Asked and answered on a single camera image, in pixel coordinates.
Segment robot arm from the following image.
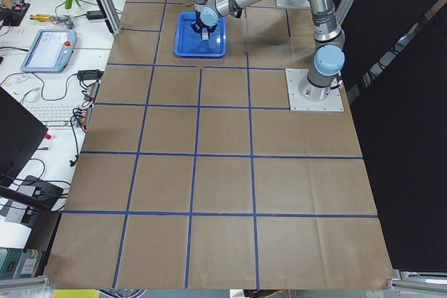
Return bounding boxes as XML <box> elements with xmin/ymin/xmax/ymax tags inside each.
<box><xmin>191</xmin><ymin>0</ymin><xmax>345</xmax><ymax>102</ymax></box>

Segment blue plastic tray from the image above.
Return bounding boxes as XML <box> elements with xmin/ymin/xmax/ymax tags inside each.
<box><xmin>173</xmin><ymin>12</ymin><xmax>226</xmax><ymax>58</ymax></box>

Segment orange usb hub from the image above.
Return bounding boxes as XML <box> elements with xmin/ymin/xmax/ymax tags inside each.
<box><xmin>73</xmin><ymin>107</ymin><xmax>93</xmax><ymax>131</ymax></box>
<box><xmin>82</xmin><ymin>82</ymin><xmax>100</xmax><ymax>101</ymax></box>

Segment brown paper table cover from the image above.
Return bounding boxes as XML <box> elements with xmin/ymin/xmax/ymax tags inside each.
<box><xmin>45</xmin><ymin>0</ymin><xmax>392</xmax><ymax>290</ymax></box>

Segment brass yellow tool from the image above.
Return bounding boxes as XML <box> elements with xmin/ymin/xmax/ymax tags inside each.
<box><xmin>29</xmin><ymin>14</ymin><xmax>53</xmax><ymax>22</ymax></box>

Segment black power adapter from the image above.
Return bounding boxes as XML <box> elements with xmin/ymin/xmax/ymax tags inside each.
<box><xmin>85</xmin><ymin>10</ymin><xmax>103</xmax><ymax>20</ymax></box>

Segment white keyboard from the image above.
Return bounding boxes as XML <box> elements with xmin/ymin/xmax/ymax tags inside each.
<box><xmin>24</xmin><ymin>103</ymin><xmax>85</xmax><ymax>128</ymax></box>

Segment teach pendant tablet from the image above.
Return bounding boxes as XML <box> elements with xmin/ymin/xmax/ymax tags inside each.
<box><xmin>20</xmin><ymin>29</ymin><xmax>78</xmax><ymax>73</ymax></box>

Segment black monitor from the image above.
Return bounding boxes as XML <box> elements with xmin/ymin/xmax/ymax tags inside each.
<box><xmin>0</xmin><ymin>89</ymin><xmax>47</xmax><ymax>187</ymax></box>

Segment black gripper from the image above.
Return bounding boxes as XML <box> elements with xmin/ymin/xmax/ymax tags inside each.
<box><xmin>191</xmin><ymin>11</ymin><xmax>217</xmax><ymax>38</ymax></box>

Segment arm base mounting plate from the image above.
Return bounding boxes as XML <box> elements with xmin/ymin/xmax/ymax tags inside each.
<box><xmin>285</xmin><ymin>68</ymin><xmax>344</xmax><ymax>112</ymax></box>

